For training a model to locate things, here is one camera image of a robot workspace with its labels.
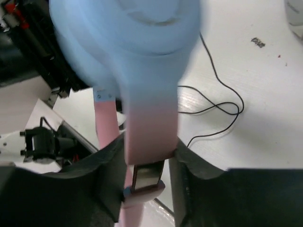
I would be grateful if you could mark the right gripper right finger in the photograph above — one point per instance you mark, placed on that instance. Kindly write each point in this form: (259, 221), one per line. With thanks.
(206, 196)

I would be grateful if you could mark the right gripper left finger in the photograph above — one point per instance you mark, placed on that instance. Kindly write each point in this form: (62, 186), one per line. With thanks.
(87, 192)

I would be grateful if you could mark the blue pink cat-ear headphones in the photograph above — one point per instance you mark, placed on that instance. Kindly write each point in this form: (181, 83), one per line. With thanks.
(138, 51)

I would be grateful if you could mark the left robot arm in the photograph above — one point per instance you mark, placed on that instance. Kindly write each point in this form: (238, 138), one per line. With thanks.
(28, 48)

